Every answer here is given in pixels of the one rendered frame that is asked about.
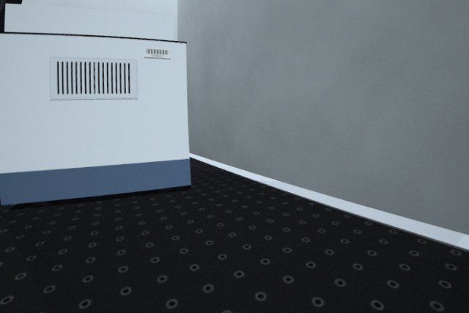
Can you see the dark patterned carpet floor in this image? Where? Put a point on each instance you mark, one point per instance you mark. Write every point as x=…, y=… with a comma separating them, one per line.
x=224, y=244

